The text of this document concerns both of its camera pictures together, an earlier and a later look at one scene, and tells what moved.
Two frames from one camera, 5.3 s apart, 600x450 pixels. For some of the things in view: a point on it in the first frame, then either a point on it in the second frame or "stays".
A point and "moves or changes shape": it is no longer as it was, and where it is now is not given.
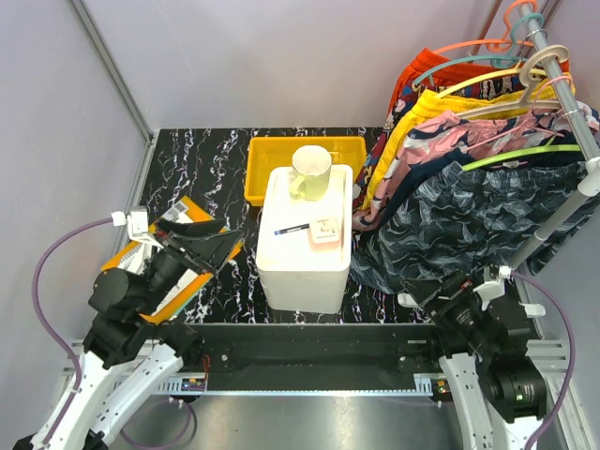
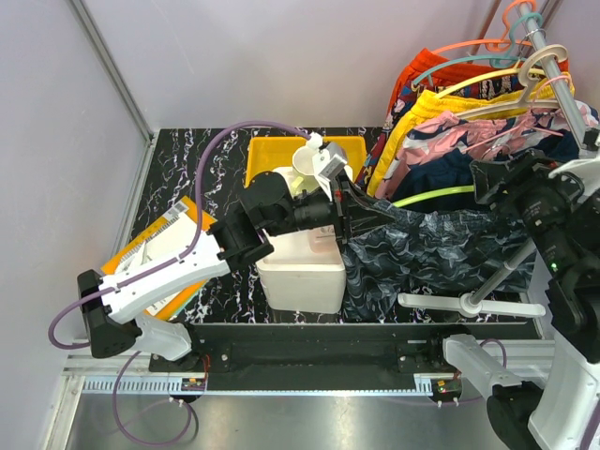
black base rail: x=317 y=350 stays
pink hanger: x=533 y=119 stays
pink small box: x=323 y=233 stays
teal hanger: x=507 y=61 stays
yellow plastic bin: x=267 y=153 stays
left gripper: x=203 y=253 -> x=356 y=219
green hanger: x=568 y=147 -> x=468 y=188
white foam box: x=304 y=250 stays
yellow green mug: x=311 y=172 stays
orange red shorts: x=427 y=68 stays
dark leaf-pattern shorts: x=475 y=220 moves or changes shape
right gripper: x=458 y=287 -> x=490 y=175
